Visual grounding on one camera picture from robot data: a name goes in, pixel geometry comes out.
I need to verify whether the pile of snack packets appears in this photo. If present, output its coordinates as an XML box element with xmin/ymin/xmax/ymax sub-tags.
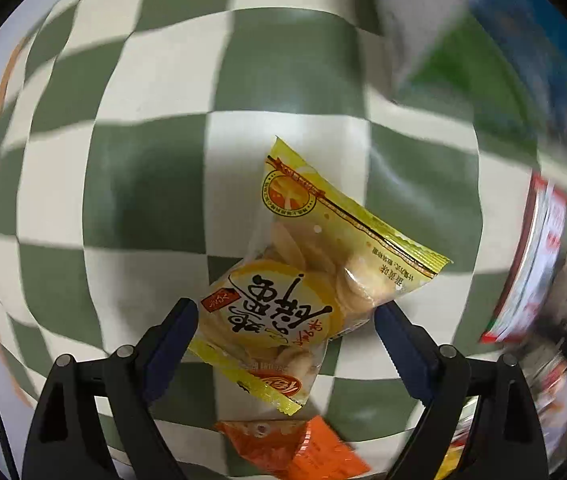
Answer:
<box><xmin>481</xmin><ymin>170</ymin><xmax>567</xmax><ymax>480</ymax></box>

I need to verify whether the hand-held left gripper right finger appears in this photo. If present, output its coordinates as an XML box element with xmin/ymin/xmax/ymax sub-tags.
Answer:
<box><xmin>374</xmin><ymin>302</ymin><xmax>549</xmax><ymax>480</ymax></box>

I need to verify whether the orange snack packet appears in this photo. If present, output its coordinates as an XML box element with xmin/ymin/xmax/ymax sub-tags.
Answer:
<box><xmin>214</xmin><ymin>416</ymin><xmax>371</xmax><ymax>480</ymax></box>

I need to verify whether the yellow snack packet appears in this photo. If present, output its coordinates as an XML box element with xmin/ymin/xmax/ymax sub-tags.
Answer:
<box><xmin>186</xmin><ymin>136</ymin><xmax>453</xmax><ymax>417</ymax></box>

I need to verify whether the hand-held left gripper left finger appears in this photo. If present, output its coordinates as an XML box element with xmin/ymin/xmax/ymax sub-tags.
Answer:
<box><xmin>22</xmin><ymin>297</ymin><xmax>200</xmax><ymax>480</ymax></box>

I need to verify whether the green white checkered blanket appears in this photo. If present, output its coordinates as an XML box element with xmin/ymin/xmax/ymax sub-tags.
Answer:
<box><xmin>0</xmin><ymin>0</ymin><xmax>567</xmax><ymax>480</ymax></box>

